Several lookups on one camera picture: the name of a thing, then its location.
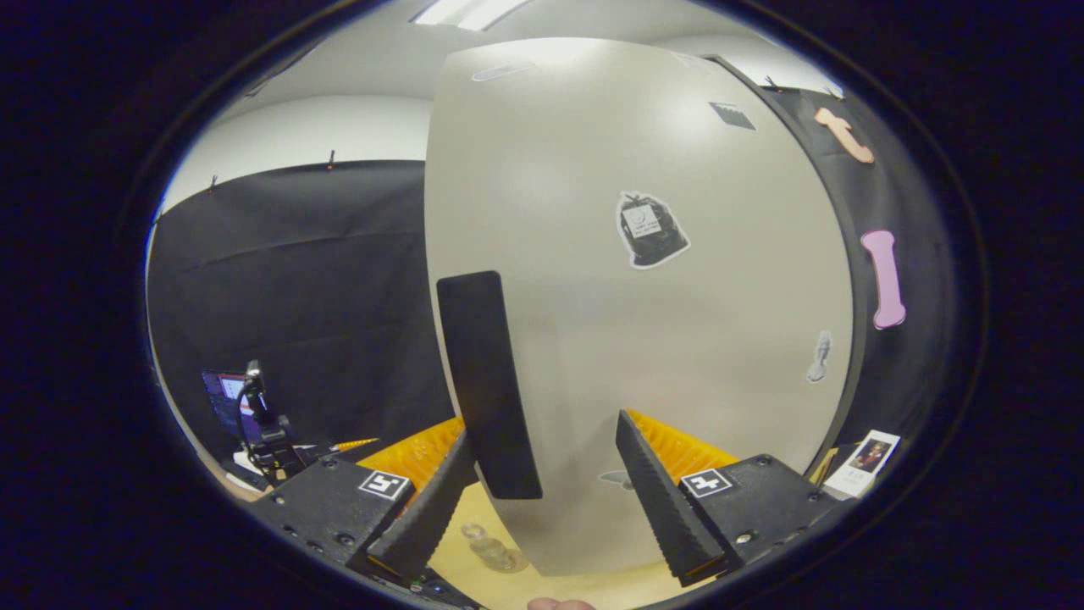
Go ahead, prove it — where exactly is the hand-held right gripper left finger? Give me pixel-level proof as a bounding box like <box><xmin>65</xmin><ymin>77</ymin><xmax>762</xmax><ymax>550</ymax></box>
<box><xmin>252</xmin><ymin>415</ymin><xmax>480</xmax><ymax>585</ymax></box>

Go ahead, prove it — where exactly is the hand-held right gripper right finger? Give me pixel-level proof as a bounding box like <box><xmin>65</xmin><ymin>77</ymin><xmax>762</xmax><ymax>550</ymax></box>
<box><xmin>615</xmin><ymin>409</ymin><xmax>841</xmax><ymax>589</ymax></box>

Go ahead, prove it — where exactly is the clear glass bottle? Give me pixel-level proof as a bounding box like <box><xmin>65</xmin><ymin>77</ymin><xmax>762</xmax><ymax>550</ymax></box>
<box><xmin>460</xmin><ymin>522</ymin><xmax>530</xmax><ymax>574</ymax></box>

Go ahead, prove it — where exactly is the beige cabinet door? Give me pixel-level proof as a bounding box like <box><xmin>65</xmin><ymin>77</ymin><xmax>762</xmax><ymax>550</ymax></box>
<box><xmin>423</xmin><ymin>36</ymin><xmax>856</xmax><ymax>579</ymax></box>

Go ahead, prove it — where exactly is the black cabinet door handle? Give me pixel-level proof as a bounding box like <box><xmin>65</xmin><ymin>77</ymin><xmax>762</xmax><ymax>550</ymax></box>
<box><xmin>435</xmin><ymin>270</ymin><xmax>544</xmax><ymax>501</ymax></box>

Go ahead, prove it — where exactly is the white side table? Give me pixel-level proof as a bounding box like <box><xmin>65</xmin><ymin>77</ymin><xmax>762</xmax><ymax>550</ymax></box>
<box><xmin>222</xmin><ymin>449</ymin><xmax>276</xmax><ymax>494</ymax></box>

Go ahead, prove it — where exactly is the computer monitor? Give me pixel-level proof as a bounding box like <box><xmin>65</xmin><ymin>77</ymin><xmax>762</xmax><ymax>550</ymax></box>
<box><xmin>202</xmin><ymin>370</ymin><xmax>255</xmax><ymax>441</ymax></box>

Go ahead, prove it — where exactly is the black backdrop cloth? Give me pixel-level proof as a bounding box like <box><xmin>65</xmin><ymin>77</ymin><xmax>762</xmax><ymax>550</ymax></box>
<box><xmin>146</xmin><ymin>80</ymin><xmax>962</xmax><ymax>480</ymax></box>

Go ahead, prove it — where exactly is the book with portrait cover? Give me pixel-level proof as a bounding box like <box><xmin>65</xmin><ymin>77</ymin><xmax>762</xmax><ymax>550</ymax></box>
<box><xmin>821</xmin><ymin>430</ymin><xmax>902</xmax><ymax>501</ymax></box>

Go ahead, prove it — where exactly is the long ceiling light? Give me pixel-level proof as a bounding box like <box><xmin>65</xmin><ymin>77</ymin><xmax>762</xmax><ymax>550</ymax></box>
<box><xmin>412</xmin><ymin>0</ymin><xmax>530</xmax><ymax>32</ymax></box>

